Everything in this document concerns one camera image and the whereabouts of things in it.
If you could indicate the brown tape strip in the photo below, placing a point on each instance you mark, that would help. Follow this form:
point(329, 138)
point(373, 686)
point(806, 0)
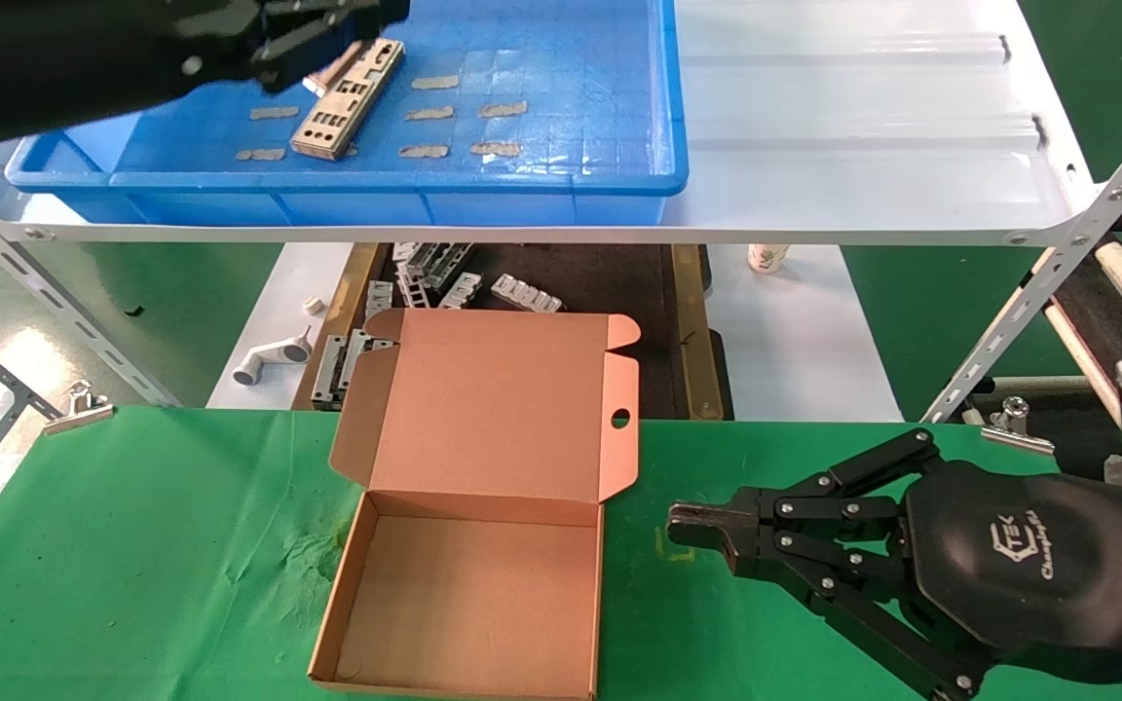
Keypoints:
point(435, 83)
point(496, 149)
point(503, 109)
point(261, 154)
point(424, 151)
point(274, 113)
point(430, 113)

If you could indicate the grey ribbed metal part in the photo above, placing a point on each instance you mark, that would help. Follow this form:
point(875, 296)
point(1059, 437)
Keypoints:
point(525, 294)
point(461, 291)

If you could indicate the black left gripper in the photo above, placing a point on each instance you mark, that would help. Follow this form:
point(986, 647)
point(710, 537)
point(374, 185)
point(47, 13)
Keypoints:
point(162, 49)

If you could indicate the grey metal hinge plate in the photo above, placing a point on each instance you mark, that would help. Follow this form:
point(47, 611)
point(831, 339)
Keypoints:
point(329, 365)
point(362, 352)

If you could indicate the small grey metal bracket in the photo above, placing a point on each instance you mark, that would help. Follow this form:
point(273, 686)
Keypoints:
point(404, 252)
point(379, 300)

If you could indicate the white plastic pipe fitting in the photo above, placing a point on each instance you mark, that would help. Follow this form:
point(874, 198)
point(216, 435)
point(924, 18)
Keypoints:
point(269, 358)

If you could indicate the long grey metal bracket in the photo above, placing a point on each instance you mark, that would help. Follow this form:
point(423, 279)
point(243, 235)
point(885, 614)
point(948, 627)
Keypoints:
point(439, 265)

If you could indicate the white metal shelf board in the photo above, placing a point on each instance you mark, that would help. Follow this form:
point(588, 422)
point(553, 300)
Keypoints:
point(863, 146)

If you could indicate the black rack mat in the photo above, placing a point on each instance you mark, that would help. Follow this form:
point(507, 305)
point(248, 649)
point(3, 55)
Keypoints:
point(1102, 312)

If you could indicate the brown cardboard box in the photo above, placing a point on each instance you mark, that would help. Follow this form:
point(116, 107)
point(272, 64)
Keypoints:
point(512, 419)

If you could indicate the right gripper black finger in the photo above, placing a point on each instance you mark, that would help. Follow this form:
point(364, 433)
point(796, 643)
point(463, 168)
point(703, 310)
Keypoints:
point(717, 524)

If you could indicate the green table cloth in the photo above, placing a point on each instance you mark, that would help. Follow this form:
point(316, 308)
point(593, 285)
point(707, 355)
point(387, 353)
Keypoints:
point(152, 545)

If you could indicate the grey ladder shaped metal part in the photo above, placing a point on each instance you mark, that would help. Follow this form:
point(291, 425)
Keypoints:
point(413, 288)

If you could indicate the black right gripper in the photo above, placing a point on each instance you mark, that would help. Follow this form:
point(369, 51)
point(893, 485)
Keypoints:
point(1019, 565)

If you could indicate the black tray with golden rim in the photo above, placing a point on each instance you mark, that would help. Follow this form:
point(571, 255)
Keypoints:
point(619, 282)

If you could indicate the white slotted angle upright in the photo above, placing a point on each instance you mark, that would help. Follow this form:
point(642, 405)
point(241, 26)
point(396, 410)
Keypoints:
point(1058, 263)
point(45, 292)

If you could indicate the small white plastic cap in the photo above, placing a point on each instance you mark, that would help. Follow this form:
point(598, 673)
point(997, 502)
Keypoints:
point(314, 306)

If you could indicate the silver binder clip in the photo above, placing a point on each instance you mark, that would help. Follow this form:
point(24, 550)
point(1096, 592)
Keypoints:
point(1014, 424)
point(79, 409)

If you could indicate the blue plastic tray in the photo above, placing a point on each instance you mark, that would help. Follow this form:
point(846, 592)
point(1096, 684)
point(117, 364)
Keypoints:
point(571, 117)

